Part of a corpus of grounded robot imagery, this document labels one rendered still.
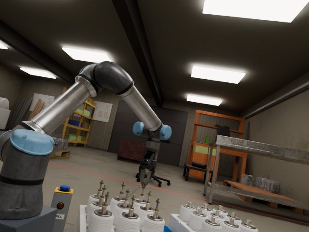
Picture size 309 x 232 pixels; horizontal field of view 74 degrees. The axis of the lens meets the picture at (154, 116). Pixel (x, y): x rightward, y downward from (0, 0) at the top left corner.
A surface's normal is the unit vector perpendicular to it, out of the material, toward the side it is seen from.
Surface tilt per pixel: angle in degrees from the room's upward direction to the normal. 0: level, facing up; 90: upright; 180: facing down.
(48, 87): 90
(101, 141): 90
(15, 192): 72
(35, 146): 88
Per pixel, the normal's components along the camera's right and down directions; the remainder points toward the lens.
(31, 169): 0.68, 0.03
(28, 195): 0.81, -0.23
